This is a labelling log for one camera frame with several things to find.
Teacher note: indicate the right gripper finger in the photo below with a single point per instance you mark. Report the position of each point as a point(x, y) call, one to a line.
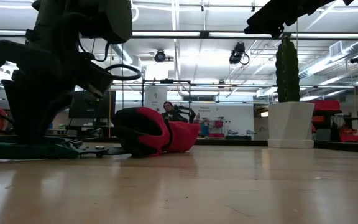
point(275, 21)

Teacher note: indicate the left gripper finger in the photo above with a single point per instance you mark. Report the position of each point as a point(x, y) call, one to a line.
point(23, 105)
point(56, 105)

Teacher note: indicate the red and black garden glove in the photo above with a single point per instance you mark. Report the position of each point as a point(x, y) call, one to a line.
point(182, 137)

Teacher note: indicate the black monitor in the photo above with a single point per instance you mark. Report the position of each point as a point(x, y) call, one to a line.
point(89, 105)

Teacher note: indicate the green cactus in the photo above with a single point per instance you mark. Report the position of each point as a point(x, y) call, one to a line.
point(287, 71)

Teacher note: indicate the black overhead light beam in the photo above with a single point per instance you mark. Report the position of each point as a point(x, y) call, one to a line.
point(204, 34)

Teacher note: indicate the red storage bin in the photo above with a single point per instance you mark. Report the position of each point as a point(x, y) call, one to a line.
point(326, 105)
point(351, 138)

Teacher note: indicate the white plant pot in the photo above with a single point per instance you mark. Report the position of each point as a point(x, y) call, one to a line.
point(291, 124)

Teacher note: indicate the black round ceiling spotlight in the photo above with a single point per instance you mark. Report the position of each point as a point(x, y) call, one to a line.
point(160, 56)

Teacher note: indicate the person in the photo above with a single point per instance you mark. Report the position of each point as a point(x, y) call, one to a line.
point(174, 116)

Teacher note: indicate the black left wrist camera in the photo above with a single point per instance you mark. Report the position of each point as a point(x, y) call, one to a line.
point(113, 21)

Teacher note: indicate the black tubular stand frame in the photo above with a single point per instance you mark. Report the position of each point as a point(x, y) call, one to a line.
point(166, 81)

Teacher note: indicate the black aluminium table frame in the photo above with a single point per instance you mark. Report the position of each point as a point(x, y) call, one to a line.
point(228, 142)

